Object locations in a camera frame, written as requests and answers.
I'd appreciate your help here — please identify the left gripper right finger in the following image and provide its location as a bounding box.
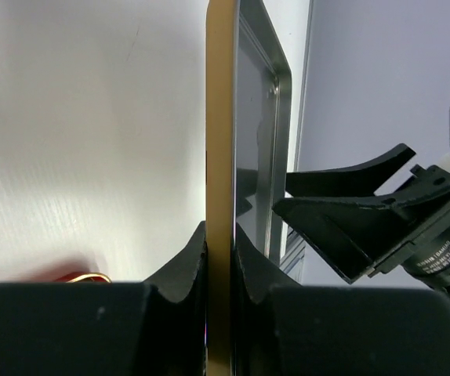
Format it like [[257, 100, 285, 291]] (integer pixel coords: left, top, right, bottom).
[[232, 229, 450, 375]]

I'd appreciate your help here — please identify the red rectangular tray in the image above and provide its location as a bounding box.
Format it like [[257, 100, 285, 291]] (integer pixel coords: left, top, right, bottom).
[[54, 271, 111, 283]]

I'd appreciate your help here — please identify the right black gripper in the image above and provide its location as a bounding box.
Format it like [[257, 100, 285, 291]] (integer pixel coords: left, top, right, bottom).
[[273, 143, 450, 283]]

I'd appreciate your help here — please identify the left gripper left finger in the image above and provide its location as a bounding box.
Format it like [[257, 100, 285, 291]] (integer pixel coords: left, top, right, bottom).
[[0, 225, 207, 375]]

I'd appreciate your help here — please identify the silver tin lid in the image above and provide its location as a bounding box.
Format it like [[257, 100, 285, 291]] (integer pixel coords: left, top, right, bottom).
[[205, 1, 292, 375]]

